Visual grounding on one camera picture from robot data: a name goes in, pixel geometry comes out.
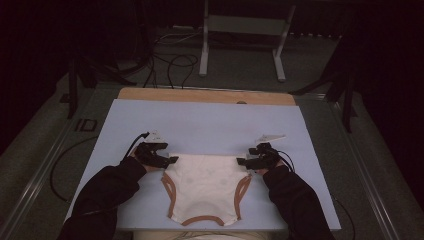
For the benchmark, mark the person's left hand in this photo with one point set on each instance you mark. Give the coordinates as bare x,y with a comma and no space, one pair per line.
150,168

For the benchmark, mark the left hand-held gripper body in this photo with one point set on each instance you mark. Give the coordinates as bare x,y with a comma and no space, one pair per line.
148,156

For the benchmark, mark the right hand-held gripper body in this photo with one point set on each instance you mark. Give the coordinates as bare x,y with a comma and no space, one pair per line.
268,160

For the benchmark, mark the person's right hand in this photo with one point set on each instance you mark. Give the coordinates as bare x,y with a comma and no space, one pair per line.
265,171

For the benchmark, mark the white metal stand frame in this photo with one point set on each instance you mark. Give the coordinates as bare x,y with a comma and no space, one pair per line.
245,25

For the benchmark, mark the metal floor rail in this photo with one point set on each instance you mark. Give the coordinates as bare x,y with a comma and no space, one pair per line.
369,186
33,189

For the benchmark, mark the light blue table mat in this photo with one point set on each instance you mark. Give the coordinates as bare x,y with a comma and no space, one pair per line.
200,126

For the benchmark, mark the black tripod stand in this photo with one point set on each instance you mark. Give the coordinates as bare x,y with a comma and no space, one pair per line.
72,86
347,100

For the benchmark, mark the cream baby bodysuit brown trim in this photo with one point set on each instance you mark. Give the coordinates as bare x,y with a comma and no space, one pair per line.
203,190

